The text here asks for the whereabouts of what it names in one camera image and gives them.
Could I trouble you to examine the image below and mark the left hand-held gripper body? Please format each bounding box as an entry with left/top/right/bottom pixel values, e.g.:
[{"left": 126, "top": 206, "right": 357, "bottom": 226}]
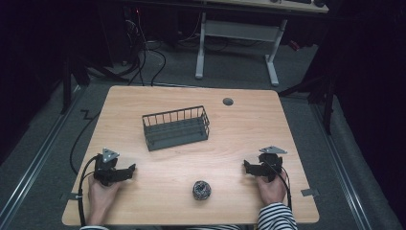
[{"left": 93, "top": 148, "right": 125, "bottom": 187}]

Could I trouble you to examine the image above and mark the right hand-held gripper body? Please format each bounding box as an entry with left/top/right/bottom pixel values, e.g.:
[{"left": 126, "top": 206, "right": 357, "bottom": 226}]
[{"left": 258, "top": 146, "right": 288, "bottom": 183}]

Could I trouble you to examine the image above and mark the dark grey wire basket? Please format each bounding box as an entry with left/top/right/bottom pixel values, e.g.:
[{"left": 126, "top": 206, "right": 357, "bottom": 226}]
[{"left": 142, "top": 105, "right": 211, "bottom": 152}]

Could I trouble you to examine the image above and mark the steel wool scrubber ball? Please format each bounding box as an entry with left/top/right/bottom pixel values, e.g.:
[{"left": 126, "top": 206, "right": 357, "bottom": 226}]
[{"left": 192, "top": 180, "right": 213, "bottom": 201}]

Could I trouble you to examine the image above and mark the person's right hand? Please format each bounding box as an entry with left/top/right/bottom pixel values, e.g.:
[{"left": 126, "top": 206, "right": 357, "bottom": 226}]
[{"left": 256, "top": 172, "right": 288, "bottom": 206}]

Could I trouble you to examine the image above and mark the person's left hand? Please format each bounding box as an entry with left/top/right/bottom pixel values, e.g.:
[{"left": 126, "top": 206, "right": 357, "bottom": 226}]
[{"left": 87, "top": 173, "right": 122, "bottom": 211}]

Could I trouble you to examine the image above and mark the black metal stand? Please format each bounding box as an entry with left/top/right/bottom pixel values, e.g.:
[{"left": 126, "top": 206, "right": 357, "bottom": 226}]
[
  {"left": 58, "top": 54, "right": 92, "bottom": 115},
  {"left": 278, "top": 75, "right": 337, "bottom": 136}
]

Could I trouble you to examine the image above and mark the dark computer tower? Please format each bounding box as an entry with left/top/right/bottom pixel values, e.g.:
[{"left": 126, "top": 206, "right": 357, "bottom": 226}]
[{"left": 101, "top": 4, "right": 143, "bottom": 66}]

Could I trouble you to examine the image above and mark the right hand-held gripper black cable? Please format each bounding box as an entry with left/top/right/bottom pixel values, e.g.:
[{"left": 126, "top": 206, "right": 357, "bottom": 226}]
[{"left": 263, "top": 161, "right": 293, "bottom": 213}]

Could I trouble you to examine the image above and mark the hand-held gripper black cable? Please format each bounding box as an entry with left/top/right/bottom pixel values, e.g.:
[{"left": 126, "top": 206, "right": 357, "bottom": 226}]
[
  {"left": 263, "top": 161, "right": 293, "bottom": 213},
  {"left": 77, "top": 154, "right": 101, "bottom": 228}
]

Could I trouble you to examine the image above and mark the left hand-held gripper black cable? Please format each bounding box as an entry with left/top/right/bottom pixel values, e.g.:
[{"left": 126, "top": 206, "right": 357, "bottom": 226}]
[{"left": 77, "top": 154, "right": 101, "bottom": 228}]

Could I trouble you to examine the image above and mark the black floor cable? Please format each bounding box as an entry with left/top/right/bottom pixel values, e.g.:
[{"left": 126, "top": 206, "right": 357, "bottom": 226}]
[{"left": 69, "top": 109, "right": 101, "bottom": 176}]

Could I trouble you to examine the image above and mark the metal floor rail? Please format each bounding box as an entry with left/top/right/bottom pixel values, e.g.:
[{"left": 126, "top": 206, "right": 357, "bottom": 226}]
[
  {"left": 309, "top": 103, "right": 373, "bottom": 230},
  {"left": 0, "top": 85, "right": 84, "bottom": 228}
]

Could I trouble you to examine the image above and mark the black cable bundle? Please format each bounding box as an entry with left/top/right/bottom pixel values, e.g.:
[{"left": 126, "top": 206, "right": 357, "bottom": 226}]
[{"left": 121, "top": 9, "right": 168, "bottom": 87}]

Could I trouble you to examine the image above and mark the white frame desk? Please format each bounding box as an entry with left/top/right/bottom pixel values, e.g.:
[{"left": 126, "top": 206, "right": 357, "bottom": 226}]
[{"left": 194, "top": 0, "right": 330, "bottom": 87}]

